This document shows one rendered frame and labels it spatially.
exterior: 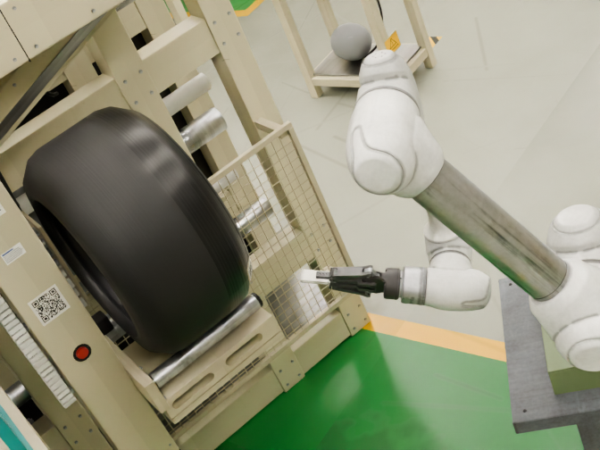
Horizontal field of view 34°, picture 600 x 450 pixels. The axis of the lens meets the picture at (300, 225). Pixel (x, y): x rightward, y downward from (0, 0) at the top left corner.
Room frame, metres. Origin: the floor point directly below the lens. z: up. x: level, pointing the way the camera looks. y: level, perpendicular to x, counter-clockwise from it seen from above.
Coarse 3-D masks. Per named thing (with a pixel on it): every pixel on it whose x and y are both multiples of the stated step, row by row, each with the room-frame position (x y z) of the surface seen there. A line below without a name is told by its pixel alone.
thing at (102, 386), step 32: (0, 192) 1.91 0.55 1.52; (0, 224) 1.90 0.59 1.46; (0, 256) 1.88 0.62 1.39; (32, 256) 1.91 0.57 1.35; (0, 288) 1.89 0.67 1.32; (32, 288) 1.89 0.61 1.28; (64, 288) 1.91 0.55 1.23; (32, 320) 1.88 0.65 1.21; (64, 320) 1.90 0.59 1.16; (64, 352) 1.88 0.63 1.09; (96, 352) 1.91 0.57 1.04; (96, 384) 1.89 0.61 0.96; (128, 384) 1.91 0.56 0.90; (96, 416) 1.87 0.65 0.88; (128, 416) 1.90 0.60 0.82; (128, 448) 1.88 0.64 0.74; (160, 448) 1.90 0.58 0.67
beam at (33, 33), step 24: (0, 0) 2.28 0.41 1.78; (24, 0) 2.28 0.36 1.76; (48, 0) 2.30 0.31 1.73; (72, 0) 2.31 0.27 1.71; (96, 0) 2.33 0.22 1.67; (120, 0) 2.36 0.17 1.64; (0, 24) 2.25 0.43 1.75; (24, 24) 2.26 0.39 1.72; (48, 24) 2.28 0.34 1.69; (72, 24) 2.30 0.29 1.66; (0, 48) 2.24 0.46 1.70; (24, 48) 2.25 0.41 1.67; (0, 72) 2.22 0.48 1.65
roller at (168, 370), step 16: (240, 304) 1.99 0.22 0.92; (256, 304) 1.98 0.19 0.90; (224, 320) 1.96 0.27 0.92; (240, 320) 1.96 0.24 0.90; (208, 336) 1.93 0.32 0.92; (224, 336) 1.94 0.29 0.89; (192, 352) 1.91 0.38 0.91; (160, 368) 1.89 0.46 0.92; (176, 368) 1.88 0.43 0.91; (160, 384) 1.86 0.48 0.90
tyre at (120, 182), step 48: (48, 144) 2.12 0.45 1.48; (96, 144) 2.01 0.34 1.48; (144, 144) 1.97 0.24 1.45; (48, 192) 1.96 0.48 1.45; (96, 192) 1.89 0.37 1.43; (144, 192) 1.88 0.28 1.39; (192, 192) 1.88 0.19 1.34; (96, 240) 1.83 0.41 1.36; (144, 240) 1.81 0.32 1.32; (192, 240) 1.82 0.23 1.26; (240, 240) 1.89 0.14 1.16; (96, 288) 2.16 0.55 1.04; (144, 288) 1.77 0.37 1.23; (192, 288) 1.80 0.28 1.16; (240, 288) 1.87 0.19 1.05; (144, 336) 1.84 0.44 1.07; (192, 336) 1.83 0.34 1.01
